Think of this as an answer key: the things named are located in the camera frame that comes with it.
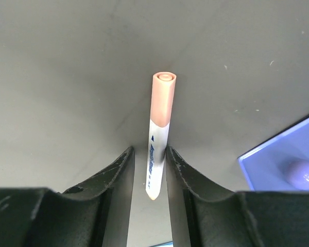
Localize white marker pink cap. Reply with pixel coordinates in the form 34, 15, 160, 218
145, 72, 176, 200

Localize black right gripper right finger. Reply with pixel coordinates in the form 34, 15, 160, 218
166, 146, 309, 246

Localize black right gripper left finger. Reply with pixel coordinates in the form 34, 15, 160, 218
0, 147, 135, 246

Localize purple plastic drawer bin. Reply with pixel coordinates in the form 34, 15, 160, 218
238, 117, 309, 191

